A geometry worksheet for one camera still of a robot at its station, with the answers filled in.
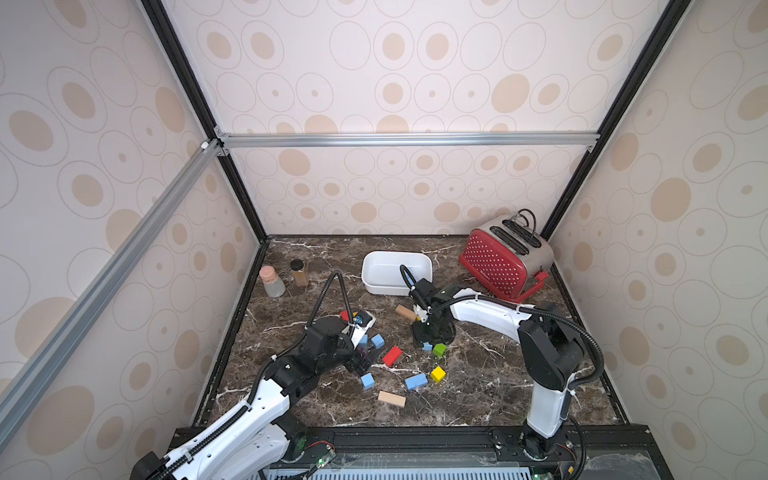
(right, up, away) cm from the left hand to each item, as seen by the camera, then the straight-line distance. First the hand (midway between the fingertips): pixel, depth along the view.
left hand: (376, 338), depth 77 cm
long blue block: (+11, -14, +7) cm, 19 cm away
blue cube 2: (-3, -13, +5) cm, 14 cm away
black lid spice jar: (-27, +15, +24) cm, 39 cm away
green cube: (+18, -6, +11) cm, 22 cm away
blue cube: (+15, -6, +12) cm, 20 cm away
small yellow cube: (+17, -12, +7) cm, 22 cm away
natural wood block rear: (+9, +3, +20) cm, 22 cm away
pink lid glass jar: (-35, +12, +21) cm, 42 cm away
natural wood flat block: (+4, -17, +4) cm, 18 cm away
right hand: (+16, -4, +13) cm, 21 cm away
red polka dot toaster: (+40, +21, +13) cm, 47 cm away
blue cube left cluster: (0, -4, +13) cm, 13 cm away
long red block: (+4, -9, +13) cm, 16 cm away
